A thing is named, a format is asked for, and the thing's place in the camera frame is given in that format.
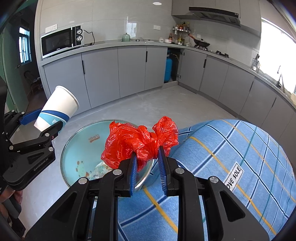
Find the white blue paper cup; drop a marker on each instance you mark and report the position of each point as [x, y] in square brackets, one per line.
[60, 106]

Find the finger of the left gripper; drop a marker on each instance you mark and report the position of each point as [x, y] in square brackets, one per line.
[21, 118]
[45, 138]

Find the light blue enamel basin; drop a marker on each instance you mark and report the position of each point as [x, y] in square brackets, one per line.
[81, 156]

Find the green ceramic jar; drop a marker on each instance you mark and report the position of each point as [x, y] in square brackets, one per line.
[125, 38]

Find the kitchen faucet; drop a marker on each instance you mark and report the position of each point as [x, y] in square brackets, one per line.
[280, 83]

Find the black microwave oven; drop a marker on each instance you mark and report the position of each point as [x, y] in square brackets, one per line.
[61, 40]

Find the person's left hand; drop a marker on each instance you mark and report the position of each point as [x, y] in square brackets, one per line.
[11, 203]

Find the black range hood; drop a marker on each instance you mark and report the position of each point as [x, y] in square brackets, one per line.
[216, 15]

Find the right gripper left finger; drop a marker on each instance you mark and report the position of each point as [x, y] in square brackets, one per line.
[88, 210]

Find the spice rack with bottles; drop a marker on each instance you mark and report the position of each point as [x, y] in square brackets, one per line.
[179, 33]

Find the blue plaid tablecloth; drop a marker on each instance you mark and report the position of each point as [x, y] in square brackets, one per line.
[244, 157]

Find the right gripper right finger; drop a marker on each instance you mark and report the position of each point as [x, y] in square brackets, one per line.
[208, 210]

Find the white fabric label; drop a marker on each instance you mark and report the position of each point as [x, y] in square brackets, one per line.
[233, 177]

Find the blue water filter tank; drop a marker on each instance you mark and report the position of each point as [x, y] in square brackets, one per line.
[169, 65]

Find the grey kitchen cabinets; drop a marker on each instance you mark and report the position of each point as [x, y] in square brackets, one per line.
[98, 75]

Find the red plastic bag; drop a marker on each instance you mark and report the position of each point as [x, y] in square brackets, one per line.
[125, 139]

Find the green door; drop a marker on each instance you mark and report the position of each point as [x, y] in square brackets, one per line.
[10, 60]

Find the black wok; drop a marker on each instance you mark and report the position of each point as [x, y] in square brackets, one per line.
[199, 43]

